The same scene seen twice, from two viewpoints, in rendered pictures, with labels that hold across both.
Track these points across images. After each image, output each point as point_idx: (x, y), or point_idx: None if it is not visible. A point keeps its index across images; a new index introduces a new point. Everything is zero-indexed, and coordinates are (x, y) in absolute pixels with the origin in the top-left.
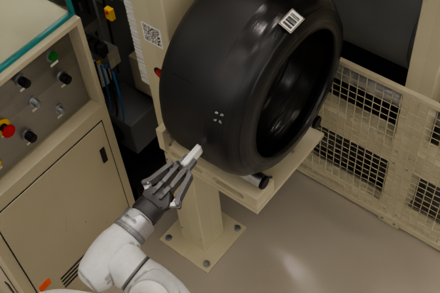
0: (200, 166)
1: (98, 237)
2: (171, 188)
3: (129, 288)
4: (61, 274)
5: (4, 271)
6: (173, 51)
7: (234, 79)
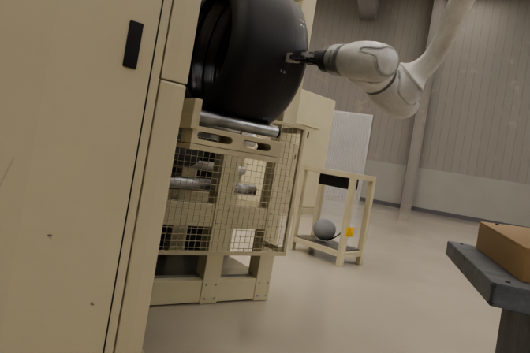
0: (232, 132)
1: (354, 43)
2: None
3: (397, 72)
4: None
5: (110, 317)
6: None
7: (296, 3)
